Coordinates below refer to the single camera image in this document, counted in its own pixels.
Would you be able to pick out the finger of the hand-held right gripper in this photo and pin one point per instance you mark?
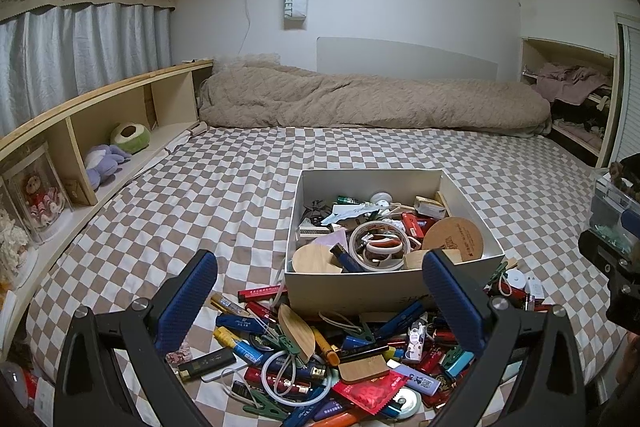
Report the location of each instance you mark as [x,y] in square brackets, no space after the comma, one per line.
[592,244]

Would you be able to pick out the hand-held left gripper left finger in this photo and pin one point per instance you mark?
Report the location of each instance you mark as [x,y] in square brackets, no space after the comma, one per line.
[187,302]

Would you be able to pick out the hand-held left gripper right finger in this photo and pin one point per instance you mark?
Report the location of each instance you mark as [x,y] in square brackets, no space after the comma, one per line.
[450,297]

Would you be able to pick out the black AUTO BEAUTY tube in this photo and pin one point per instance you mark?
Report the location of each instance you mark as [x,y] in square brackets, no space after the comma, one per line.
[207,364]

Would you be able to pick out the pile of assorted lighters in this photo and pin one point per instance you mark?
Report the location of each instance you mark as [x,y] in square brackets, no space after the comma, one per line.
[360,342]

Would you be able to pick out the white cardboard box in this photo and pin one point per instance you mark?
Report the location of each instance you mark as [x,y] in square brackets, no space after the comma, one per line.
[340,292]

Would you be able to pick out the heap of mixed small items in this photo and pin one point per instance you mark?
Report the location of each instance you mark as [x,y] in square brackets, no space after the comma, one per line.
[380,227]

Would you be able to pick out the clear plastic storage box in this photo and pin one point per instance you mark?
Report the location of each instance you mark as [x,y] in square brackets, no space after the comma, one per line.
[610,207]

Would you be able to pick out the pink patterned packet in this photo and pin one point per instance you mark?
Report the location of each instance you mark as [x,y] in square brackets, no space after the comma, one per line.
[180,354]

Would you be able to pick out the round cork coaster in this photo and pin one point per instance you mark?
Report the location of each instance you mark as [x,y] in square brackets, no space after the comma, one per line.
[457,237]

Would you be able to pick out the white charger plug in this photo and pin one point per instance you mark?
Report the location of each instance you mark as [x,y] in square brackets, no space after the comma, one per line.
[536,289]

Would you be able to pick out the yellow tissue pack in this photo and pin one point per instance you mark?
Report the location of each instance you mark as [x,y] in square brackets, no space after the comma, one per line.
[430,206]

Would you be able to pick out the white tape roll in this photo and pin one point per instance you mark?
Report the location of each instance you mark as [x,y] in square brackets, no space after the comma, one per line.
[353,247]

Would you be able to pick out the wooden leaf shaped piece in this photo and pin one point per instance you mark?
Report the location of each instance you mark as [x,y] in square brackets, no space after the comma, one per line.
[295,332]

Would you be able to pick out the wooden rounded tag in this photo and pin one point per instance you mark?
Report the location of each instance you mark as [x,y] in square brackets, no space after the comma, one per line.
[362,369]

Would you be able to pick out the white round tape measure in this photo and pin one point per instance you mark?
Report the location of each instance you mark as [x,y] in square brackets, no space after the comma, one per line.
[406,404]

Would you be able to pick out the green clothespin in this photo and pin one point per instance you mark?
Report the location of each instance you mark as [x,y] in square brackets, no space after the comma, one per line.
[260,404]

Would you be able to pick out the dark folded clothes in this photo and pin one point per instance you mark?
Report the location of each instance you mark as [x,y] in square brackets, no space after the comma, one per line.
[580,119]

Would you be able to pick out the red foil packet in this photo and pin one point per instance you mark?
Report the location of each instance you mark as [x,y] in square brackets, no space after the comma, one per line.
[367,394]

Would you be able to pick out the wooden oval plate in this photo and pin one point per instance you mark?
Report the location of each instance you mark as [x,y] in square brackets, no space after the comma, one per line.
[315,259]

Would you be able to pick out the amber lighter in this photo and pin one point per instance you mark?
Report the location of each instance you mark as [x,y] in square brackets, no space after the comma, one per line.
[325,347]

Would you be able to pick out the purple plush toy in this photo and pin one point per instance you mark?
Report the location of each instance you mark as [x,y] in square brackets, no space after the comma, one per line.
[102,162]

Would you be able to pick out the white louvred door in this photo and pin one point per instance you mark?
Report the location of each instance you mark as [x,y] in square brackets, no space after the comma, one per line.
[630,82]

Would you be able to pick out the pink clothes heap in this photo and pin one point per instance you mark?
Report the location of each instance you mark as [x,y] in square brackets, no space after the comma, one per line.
[565,79]

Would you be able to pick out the green avocado plush toy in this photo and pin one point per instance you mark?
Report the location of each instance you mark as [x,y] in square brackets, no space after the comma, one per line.
[131,139]

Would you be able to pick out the doll in clear case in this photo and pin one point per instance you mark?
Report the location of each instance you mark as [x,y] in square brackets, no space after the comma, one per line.
[40,202]

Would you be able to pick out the white lace figure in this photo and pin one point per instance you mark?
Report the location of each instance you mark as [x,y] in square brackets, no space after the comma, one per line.
[15,242]

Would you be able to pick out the open wooden wardrobe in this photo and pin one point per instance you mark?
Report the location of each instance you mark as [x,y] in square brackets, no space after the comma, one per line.
[527,57]

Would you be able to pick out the beige quilted duvet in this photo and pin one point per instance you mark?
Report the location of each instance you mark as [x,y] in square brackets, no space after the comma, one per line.
[350,102]

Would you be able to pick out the wooden bedside shelf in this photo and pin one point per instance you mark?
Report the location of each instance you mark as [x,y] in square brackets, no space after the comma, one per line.
[125,84]

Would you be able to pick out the grey curtain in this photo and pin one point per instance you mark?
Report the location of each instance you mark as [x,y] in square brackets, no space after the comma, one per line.
[75,52]

